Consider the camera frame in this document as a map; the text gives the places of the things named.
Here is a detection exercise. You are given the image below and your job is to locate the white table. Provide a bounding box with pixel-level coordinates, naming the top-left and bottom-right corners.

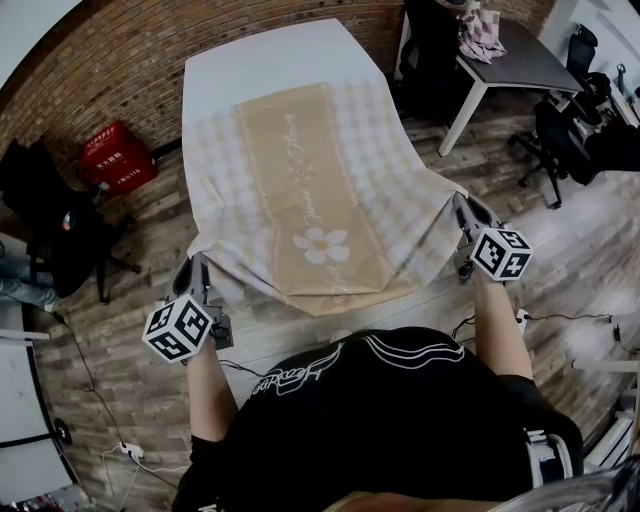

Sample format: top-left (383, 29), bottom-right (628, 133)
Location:
top-left (182, 18), bottom-right (389, 132)

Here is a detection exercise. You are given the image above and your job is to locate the white cable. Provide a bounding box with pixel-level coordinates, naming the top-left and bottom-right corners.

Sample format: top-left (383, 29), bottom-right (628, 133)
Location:
top-left (101, 446), bottom-right (190, 504)

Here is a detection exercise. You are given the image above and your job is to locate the pink checked cloth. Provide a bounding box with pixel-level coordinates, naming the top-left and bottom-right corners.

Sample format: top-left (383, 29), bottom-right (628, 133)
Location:
top-left (456, 6), bottom-right (508, 63)

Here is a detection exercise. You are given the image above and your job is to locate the red box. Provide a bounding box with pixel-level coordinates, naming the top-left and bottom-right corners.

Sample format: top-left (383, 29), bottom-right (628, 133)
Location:
top-left (78, 120), bottom-right (159, 198)

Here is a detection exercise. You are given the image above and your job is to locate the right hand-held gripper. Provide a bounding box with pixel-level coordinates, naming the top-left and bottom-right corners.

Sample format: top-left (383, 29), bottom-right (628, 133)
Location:
top-left (451, 193), bottom-right (534, 287)

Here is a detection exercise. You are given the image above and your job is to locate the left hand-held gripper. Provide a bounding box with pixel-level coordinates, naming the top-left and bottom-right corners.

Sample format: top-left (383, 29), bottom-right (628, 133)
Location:
top-left (142, 251), bottom-right (235, 364)

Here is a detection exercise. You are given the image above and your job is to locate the person's black shirt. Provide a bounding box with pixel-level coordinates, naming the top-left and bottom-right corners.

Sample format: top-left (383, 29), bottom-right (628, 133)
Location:
top-left (172, 327), bottom-right (586, 512)

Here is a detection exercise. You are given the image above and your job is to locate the person's right forearm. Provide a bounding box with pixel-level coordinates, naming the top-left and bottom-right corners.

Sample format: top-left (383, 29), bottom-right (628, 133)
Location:
top-left (471, 276), bottom-right (535, 382)

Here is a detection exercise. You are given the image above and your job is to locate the person's left forearm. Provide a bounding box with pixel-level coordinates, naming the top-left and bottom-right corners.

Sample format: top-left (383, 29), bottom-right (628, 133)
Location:
top-left (186, 343), bottom-right (242, 444)

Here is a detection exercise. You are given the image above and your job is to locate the beige checked flower tablecloth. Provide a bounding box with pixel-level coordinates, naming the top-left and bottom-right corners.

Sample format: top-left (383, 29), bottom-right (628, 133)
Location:
top-left (180, 82), bottom-right (471, 318)

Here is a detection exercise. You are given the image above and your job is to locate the black cable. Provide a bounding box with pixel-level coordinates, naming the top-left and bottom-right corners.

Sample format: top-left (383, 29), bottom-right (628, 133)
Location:
top-left (51, 311), bottom-right (127, 447)

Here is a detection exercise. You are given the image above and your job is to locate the dark desk with white legs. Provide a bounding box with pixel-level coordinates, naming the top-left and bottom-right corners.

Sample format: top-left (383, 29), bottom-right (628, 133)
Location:
top-left (438, 18), bottom-right (584, 157)

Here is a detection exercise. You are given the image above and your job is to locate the black office chair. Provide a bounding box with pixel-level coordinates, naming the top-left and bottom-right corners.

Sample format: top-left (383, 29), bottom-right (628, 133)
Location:
top-left (506, 97), bottom-right (640, 210)
top-left (564, 23), bottom-right (614, 127)
top-left (396, 0), bottom-right (462, 122)
top-left (0, 138), bottom-right (142, 305)

